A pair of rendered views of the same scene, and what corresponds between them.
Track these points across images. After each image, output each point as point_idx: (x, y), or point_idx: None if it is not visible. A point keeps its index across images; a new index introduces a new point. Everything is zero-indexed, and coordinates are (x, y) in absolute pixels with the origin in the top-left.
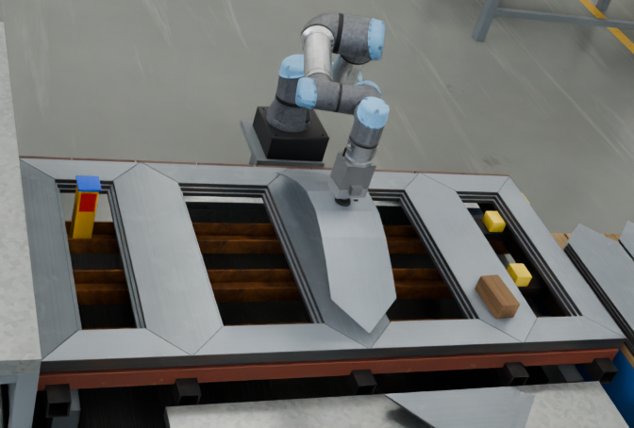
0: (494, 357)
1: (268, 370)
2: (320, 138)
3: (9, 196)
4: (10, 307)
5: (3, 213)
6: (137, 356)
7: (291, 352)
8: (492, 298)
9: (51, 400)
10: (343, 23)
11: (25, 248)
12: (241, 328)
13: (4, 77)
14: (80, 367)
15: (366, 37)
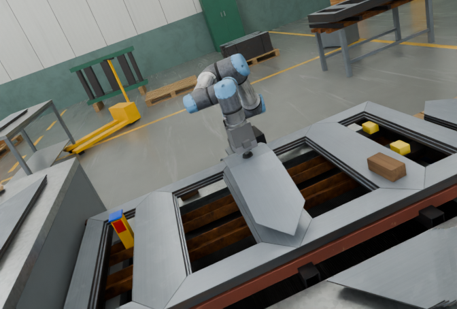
0: (407, 210)
1: (230, 295)
2: (259, 136)
3: (24, 248)
4: None
5: (13, 262)
6: None
7: (237, 275)
8: (382, 169)
9: None
10: (217, 64)
11: (11, 284)
12: (200, 271)
13: (61, 181)
14: None
15: (232, 64)
